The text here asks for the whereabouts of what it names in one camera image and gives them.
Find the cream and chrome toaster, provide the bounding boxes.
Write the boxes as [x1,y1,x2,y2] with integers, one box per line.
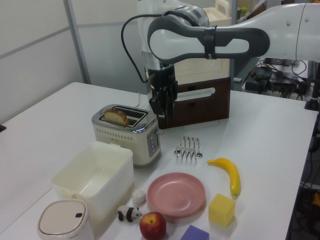
[91,103,166,169]

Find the white drawer handle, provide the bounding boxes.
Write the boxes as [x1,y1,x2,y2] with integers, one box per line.
[176,86,216,101]

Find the metal toast rack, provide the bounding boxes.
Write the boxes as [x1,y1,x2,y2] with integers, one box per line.
[173,136,203,161]

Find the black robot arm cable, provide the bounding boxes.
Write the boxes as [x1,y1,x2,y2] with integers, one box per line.
[121,14,164,83]

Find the small white lidded bin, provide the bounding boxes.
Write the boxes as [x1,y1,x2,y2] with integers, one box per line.
[36,199,96,240]

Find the toasted bread slice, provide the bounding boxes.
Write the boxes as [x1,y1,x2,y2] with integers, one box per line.
[103,108,131,126]

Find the black camera stand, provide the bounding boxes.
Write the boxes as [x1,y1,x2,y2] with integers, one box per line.
[303,61,320,113]

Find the small white figurine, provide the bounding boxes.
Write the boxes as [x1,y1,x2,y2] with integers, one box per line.
[131,189,147,205]

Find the white plastic storage box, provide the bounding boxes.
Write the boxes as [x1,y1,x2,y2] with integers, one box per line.
[50,141,135,221]

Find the tangled black cables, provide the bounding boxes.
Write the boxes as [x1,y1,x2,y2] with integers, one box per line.
[298,178,320,240]
[244,57,315,101]

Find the panda figurine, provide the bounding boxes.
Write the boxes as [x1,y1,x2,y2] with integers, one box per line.
[117,204,144,223]

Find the purple foam cube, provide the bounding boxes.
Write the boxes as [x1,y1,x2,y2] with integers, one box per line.
[179,224,210,240]

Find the dark brown drawer box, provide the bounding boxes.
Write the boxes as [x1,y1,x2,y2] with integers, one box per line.
[157,76,231,130]

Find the pink plate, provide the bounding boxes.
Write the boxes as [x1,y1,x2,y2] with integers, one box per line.
[146,172,207,218]

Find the yellow banana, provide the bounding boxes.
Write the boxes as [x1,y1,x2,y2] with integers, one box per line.
[206,157,241,197]

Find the red apple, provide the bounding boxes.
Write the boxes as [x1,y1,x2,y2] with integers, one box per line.
[139,211,167,240]

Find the yellow foam cube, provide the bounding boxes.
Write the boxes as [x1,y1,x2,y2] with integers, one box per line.
[208,192,236,228]

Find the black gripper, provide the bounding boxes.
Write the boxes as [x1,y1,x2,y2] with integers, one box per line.
[146,65,179,125]

